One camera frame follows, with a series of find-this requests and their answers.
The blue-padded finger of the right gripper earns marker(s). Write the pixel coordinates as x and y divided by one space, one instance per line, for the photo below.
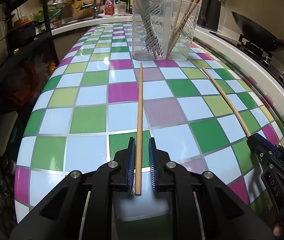
258 141

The grey knife in holder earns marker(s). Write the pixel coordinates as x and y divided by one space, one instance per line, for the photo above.
153 42

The black box appliance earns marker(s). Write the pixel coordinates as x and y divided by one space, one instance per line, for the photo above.
209 14

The black wok with orange handle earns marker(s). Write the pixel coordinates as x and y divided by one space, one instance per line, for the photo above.
257 34

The wooden cutting board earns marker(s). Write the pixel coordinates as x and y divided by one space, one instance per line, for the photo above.
83 8

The clear plastic utensil holder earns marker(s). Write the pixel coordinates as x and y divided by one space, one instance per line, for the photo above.
163 13

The red dish soap bottle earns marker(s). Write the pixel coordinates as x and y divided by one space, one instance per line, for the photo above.
109 7

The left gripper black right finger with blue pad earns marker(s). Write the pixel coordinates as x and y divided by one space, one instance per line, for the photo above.
203 206

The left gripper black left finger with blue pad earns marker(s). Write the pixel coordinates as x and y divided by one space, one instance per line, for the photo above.
80 206

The black metal shelf rack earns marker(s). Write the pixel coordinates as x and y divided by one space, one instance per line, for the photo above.
44 17

